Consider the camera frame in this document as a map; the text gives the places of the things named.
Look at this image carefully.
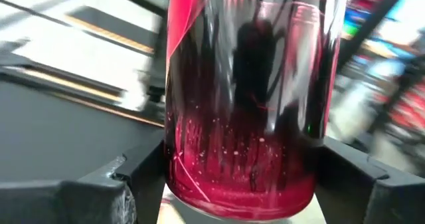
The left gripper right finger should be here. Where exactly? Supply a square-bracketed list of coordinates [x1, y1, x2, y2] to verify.
[314, 136, 425, 224]

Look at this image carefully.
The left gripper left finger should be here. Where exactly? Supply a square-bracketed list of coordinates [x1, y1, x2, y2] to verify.
[0, 132, 166, 224]

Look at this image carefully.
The red bin storage rack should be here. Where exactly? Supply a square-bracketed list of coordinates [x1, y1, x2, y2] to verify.
[375, 80, 425, 145]

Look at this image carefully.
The black aluminium table frame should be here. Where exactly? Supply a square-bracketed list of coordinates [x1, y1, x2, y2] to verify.
[0, 0, 414, 129]

